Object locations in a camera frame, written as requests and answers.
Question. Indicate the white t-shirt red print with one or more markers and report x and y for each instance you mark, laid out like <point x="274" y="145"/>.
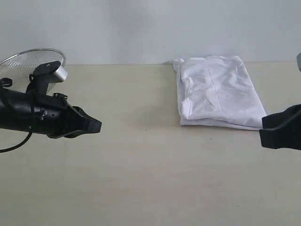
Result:
<point x="217" y="91"/>

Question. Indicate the metal mesh basket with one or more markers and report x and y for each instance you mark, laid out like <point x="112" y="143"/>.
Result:
<point x="19" y="66"/>

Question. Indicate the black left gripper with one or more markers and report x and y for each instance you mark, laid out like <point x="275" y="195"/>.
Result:
<point x="56" y="118"/>

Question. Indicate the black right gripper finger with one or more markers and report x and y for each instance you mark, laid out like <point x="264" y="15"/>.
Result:
<point x="276" y="119"/>
<point x="280" y="138"/>

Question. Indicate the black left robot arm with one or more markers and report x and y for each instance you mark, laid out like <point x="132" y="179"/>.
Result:
<point x="13" y="108"/>

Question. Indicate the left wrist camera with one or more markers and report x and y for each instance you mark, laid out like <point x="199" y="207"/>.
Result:
<point x="44" y="75"/>

